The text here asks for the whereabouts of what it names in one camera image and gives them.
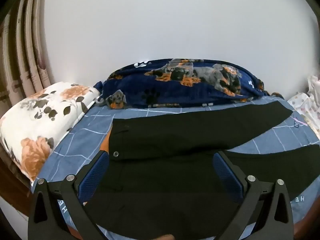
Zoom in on pink patterned curtain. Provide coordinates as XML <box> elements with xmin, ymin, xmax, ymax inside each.
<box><xmin>0</xmin><ymin>0</ymin><xmax>55</xmax><ymax>119</ymax></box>

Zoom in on blue checked bed sheet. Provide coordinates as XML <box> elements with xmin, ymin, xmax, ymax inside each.
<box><xmin>31</xmin><ymin>96</ymin><xmax>320</xmax><ymax>240</ymax></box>

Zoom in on white floral pillow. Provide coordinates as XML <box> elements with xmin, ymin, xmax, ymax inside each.
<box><xmin>0</xmin><ymin>81</ymin><xmax>100</xmax><ymax>182</ymax></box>

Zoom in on white floral cloth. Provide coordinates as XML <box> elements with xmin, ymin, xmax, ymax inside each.
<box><xmin>287</xmin><ymin>75</ymin><xmax>320</xmax><ymax>140</ymax></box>

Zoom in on navy dog print blanket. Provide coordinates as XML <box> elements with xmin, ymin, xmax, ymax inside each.
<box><xmin>94</xmin><ymin>58</ymin><xmax>284</xmax><ymax>110</ymax></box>

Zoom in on black pants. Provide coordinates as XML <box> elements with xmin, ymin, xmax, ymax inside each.
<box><xmin>84</xmin><ymin>102</ymin><xmax>320</xmax><ymax>240</ymax></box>

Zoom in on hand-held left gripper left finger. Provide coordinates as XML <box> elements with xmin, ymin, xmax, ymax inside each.
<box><xmin>27</xmin><ymin>150</ymin><xmax>110</xmax><ymax>240</ymax></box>

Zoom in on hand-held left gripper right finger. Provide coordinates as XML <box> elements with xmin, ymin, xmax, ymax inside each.
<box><xmin>212</xmin><ymin>151</ymin><xmax>293</xmax><ymax>240</ymax></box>

